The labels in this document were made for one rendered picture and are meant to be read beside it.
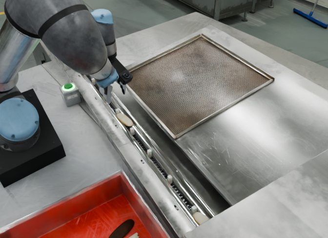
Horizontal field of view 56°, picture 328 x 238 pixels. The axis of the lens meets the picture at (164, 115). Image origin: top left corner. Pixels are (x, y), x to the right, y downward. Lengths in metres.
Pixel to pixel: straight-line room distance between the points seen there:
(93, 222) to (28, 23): 0.62
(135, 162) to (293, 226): 0.73
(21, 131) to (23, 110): 0.06
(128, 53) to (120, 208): 1.03
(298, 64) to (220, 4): 2.24
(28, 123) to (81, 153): 0.33
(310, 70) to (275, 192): 1.35
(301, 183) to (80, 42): 0.47
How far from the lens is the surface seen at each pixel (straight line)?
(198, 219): 0.98
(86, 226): 1.04
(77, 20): 0.65
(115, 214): 1.04
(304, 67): 1.82
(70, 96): 1.45
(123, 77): 1.15
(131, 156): 1.13
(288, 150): 1.12
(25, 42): 0.79
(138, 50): 1.86
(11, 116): 0.97
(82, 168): 1.18
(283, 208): 0.49
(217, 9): 3.93
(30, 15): 0.69
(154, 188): 1.03
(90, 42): 0.66
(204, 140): 1.13
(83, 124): 1.36
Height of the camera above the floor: 1.69
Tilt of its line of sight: 40 degrees down
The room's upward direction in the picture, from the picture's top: 1 degrees counter-clockwise
